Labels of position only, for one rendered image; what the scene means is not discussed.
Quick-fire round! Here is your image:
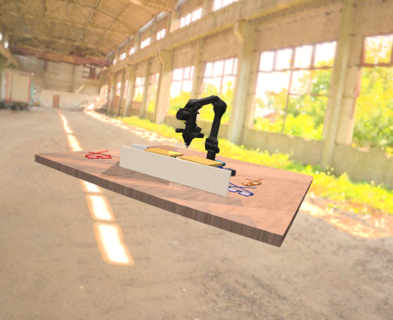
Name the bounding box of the white rectangular panel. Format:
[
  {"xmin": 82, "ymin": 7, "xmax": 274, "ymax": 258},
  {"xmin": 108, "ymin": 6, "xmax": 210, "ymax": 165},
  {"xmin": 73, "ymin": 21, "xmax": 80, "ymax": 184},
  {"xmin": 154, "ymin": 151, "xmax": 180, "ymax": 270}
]
[{"xmin": 119, "ymin": 145, "xmax": 232, "ymax": 197}]

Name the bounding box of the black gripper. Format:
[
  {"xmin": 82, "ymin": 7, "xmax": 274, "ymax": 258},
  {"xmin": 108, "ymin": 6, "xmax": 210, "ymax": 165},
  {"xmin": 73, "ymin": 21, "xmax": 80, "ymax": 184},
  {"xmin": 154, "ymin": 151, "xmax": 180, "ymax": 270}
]
[{"xmin": 175, "ymin": 121, "xmax": 204, "ymax": 146}]

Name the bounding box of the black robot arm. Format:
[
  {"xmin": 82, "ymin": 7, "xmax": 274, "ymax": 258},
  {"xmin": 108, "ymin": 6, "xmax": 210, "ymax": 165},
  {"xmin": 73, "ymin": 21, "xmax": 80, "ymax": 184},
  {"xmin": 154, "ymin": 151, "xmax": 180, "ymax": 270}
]
[{"xmin": 175, "ymin": 95, "xmax": 227, "ymax": 161}]

